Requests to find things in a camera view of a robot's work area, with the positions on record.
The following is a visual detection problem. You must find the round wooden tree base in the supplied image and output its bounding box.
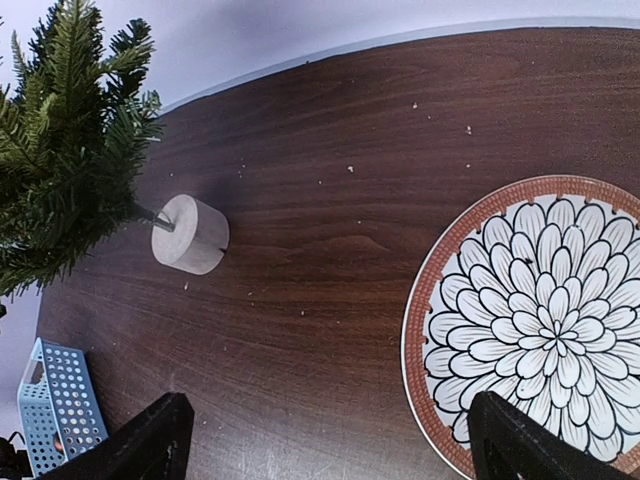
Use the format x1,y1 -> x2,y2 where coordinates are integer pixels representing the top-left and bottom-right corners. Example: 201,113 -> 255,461
151,194 -> 230,276

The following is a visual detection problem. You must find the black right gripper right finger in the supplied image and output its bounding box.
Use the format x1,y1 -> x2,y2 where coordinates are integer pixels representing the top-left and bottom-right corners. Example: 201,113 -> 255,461
468,392 -> 631,480

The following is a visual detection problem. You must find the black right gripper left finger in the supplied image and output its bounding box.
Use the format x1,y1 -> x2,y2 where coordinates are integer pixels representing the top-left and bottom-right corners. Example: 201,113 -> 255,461
42,392 -> 194,480

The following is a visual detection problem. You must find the light blue plastic basket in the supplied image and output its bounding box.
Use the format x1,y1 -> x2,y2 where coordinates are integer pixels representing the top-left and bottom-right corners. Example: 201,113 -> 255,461
17,338 -> 108,477

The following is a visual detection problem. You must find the floral patterned ceramic plate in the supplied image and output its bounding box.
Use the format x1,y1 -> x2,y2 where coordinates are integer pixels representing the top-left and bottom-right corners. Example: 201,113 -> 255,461
401,175 -> 639,479

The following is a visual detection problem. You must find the small green christmas tree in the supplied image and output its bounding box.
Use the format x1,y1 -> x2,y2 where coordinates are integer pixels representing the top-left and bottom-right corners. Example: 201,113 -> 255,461
1,1 -> 161,297

